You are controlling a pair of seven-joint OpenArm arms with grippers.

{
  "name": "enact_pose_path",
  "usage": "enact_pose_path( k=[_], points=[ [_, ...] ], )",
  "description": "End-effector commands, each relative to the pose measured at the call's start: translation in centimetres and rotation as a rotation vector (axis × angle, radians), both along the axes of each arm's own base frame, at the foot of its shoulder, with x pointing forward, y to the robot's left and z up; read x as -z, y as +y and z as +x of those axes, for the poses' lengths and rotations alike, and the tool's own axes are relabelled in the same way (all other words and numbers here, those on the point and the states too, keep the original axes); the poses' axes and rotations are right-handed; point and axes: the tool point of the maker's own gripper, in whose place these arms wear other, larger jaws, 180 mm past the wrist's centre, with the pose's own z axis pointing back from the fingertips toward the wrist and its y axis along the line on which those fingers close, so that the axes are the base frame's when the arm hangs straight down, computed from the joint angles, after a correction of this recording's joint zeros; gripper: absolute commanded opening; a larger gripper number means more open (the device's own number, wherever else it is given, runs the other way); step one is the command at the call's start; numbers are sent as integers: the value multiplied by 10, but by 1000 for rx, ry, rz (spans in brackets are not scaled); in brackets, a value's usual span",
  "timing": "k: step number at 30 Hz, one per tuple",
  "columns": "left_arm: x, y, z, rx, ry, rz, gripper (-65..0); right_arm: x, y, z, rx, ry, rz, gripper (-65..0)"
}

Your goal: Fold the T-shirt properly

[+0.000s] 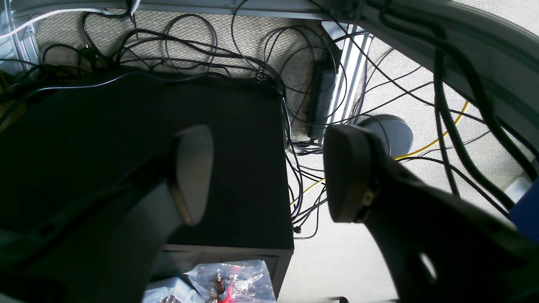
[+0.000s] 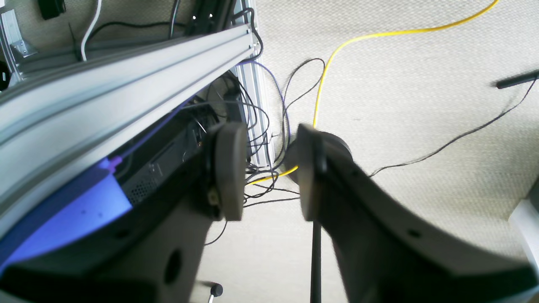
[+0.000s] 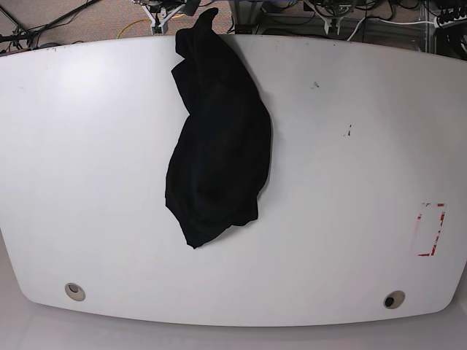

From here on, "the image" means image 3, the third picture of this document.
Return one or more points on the left table cable grommet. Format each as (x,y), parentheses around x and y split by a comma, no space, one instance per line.
(75,292)

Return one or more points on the aluminium frame post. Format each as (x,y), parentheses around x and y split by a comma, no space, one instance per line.
(245,15)

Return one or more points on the right table cable grommet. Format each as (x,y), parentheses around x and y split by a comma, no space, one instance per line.
(394,299)

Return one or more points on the black tripod legs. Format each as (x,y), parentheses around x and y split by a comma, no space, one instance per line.
(27,38)

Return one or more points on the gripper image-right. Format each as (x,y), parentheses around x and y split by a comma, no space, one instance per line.
(333,7)

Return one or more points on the black T-shirt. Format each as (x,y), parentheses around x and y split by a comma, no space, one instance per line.
(222,158)

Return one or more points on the table cable grommet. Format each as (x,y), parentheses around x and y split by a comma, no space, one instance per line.
(394,299)
(75,292)

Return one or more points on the white power strip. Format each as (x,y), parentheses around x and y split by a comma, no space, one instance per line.
(451,17)

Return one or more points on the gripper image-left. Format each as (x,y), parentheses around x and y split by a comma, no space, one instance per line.
(160,12)

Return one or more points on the red tape rectangle marking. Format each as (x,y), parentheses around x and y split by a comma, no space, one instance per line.
(428,228)

